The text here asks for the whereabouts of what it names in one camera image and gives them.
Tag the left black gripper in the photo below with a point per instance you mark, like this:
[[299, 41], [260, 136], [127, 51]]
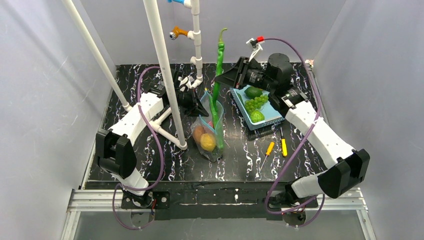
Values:
[[185, 98]]

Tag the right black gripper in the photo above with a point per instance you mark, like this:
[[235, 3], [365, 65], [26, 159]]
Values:
[[240, 73]]

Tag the long green cucumber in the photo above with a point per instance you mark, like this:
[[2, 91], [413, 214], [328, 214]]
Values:
[[216, 92]]

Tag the clear zip top bag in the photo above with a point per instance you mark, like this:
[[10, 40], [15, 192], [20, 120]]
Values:
[[207, 123]]

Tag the yellow lemon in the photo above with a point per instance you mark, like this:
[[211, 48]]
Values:
[[207, 142]]

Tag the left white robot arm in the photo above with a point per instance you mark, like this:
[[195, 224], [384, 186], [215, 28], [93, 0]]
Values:
[[114, 152]]

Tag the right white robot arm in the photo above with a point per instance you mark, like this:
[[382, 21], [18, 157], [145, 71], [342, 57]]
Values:
[[346, 166]]

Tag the green grape bunch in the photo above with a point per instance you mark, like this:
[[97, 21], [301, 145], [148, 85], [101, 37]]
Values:
[[256, 104]]

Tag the light blue plastic basket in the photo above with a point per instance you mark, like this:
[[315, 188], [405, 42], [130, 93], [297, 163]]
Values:
[[271, 115]]

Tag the light green vegetable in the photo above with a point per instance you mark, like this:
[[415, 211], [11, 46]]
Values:
[[256, 116]]

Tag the orange webcam on pipe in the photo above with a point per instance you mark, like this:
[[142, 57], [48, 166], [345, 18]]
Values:
[[176, 32]]

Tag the blue clip on pipe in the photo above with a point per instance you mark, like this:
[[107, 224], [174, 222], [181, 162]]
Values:
[[177, 1]]

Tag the white PVC pipe frame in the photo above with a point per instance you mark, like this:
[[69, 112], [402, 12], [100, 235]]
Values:
[[172, 123]]

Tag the orange handled screwdriver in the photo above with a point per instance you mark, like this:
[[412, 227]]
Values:
[[267, 153]]

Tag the yellow handled screwdriver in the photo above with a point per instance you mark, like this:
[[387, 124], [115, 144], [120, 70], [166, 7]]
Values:
[[284, 149]]

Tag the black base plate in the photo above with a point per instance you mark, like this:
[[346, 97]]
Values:
[[171, 200]]

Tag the aluminium rail frame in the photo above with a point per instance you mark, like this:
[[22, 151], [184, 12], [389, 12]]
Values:
[[106, 200]]

